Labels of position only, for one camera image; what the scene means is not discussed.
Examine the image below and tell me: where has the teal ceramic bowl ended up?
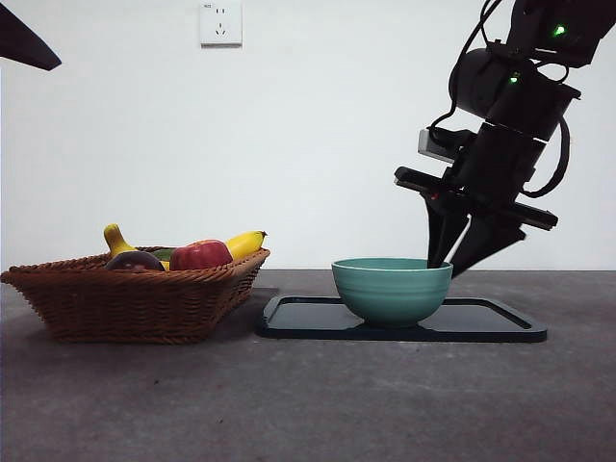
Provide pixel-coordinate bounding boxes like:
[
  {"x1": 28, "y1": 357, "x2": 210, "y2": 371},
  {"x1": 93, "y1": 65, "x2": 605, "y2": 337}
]
[{"x1": 330, "y1": 257, "x2": 454, "y2": 330}]

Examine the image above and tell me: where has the dark purple plum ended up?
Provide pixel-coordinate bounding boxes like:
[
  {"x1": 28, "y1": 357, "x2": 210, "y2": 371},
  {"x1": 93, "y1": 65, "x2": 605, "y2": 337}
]
[{"x1": 104, "y1": 249, "x2": 166, "y2": 273}]

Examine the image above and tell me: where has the black rectangular tray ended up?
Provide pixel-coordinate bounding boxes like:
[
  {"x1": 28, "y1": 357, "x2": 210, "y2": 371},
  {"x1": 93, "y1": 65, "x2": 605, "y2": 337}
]
[{"x1": 253, "y1": 295, "x2": 549, "y2": 344}]

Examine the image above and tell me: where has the yellow banana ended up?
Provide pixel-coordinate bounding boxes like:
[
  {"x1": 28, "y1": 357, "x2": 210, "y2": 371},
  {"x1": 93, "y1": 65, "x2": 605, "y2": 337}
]
[{"x1": 103, "y1": 223, "x2": 269, "y2": 271}]

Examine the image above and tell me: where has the red apple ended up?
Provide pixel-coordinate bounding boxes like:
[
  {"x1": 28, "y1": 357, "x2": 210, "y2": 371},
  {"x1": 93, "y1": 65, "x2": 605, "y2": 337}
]
[{"x1": 169, "y1": 239, "x2": 234, "y2": 271}]

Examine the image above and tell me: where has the brown wicker basket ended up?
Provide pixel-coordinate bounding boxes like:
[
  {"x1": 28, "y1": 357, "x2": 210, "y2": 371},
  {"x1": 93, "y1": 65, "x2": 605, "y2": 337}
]
[{"x1": 0, "y1": 246, "x2": 271, "y2": 346}]

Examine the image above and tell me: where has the black looped gripper cable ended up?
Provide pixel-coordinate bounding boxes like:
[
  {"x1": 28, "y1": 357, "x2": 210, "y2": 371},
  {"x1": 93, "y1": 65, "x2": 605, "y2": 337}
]
[{"x1": 523, "y1": 118, "x2": 572, "y2": 198}]

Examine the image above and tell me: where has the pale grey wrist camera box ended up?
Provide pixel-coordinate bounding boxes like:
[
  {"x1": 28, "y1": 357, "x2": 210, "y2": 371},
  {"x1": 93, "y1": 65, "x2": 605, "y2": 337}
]
[{"x1": 417, "y1": 127, "x2": 454, "y2": 163}]

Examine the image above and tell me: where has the black camera cable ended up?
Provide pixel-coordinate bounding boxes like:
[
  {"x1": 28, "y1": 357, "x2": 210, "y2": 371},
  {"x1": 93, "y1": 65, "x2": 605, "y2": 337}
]
[{"x1": 426, "y1": 0, "x2": 502, "y2": 141}]

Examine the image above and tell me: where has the white wall socket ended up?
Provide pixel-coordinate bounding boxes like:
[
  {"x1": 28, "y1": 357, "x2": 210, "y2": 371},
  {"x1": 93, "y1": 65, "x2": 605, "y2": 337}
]
[{"x1": 199, "y1": 1, "x2": 244, "y2": 49}]

